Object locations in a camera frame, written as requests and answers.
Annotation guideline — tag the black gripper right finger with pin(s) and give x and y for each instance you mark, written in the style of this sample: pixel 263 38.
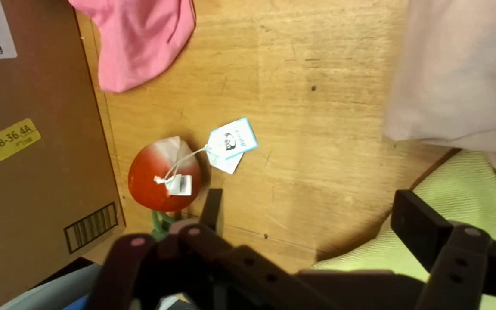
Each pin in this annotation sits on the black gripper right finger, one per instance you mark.
pixel 473 269

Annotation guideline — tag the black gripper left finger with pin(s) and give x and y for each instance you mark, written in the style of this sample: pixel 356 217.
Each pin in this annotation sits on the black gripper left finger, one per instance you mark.
pixel 203 269

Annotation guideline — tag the yellow-green cloth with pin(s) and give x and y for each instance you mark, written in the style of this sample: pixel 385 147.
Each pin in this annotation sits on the yellow-green cloth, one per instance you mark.
pixel 466 195

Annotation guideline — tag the red tomato plush with tag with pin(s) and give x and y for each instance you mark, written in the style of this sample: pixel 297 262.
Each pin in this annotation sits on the red tomato plush with tag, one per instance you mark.
pixel 154 186

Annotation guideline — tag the pink cloth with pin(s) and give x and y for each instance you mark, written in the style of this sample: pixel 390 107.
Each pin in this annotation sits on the pink cloth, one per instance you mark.
pixel 139 40

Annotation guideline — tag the cardboard box with white label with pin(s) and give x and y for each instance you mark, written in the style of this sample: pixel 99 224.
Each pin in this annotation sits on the cardboard box with white label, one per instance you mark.
pixel 42 173

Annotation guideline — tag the peach cloth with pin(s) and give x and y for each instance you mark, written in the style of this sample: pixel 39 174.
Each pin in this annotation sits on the peach cloth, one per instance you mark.
pixel 461 75

